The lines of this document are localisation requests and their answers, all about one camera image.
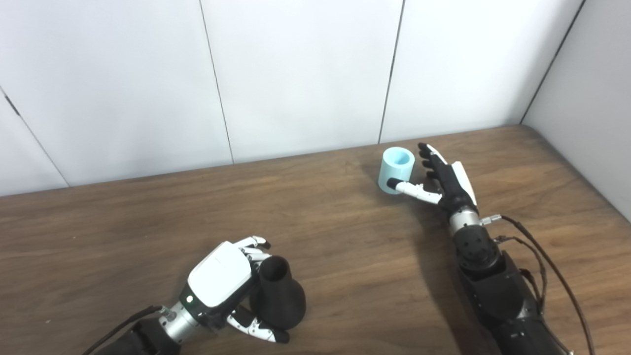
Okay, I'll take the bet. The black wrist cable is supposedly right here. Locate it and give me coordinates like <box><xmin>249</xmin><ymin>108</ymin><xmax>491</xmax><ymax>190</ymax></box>
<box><xmin>481</xmin><ymin>214</ymin><xmax>596</xmax><ymax>355</ymax></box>
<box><xmin>81</xmin><ymin>305</ymin><xmax>175</xmax><ymax>355</ymax></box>

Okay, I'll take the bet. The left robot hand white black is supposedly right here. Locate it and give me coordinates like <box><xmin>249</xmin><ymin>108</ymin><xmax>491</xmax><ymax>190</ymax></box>
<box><xmin>178</xmin><ymin>236</ymin><xmax>290</xmax><ymax>344</ymax></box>

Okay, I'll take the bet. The thin black braided cable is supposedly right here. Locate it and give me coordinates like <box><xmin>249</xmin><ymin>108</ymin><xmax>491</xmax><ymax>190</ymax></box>
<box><xmin>493</xmin><ymin>236</ymin><xmax>548</xmax><ymax>316</ymax></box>

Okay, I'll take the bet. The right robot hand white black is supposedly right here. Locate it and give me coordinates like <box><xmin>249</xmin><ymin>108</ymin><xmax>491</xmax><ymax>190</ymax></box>
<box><xmin>386</xmin><ymin>142</ymin><xmax>478</xmax><ymax>213</ymax></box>

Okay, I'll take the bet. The black funnel-shaped nozzle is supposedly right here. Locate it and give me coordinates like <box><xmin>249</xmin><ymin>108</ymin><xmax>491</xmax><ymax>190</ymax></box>
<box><xmin>249</xmin><ymin>255</ymin><xmax>307</xmax><ymax>331</ymax></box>

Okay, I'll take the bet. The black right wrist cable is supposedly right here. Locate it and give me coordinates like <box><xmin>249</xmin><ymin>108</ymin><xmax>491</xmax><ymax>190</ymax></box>
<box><xmin>481</xmin><ymin>214</ymin><xmax>596</xmax><ymax>355</ymax></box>

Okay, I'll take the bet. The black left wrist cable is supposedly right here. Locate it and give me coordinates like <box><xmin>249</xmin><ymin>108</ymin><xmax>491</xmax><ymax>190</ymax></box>
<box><xmin>81</xmin><ymin>305</ymin><xmax>175</xmax><ymax>355</ymax></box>

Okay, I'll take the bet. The light-blue short hose piece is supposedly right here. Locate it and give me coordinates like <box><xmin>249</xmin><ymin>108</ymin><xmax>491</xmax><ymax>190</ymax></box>
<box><xmin>378</xmin><ymin>146</ymin><xmax>416</xmax><ymax>195</ymax></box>

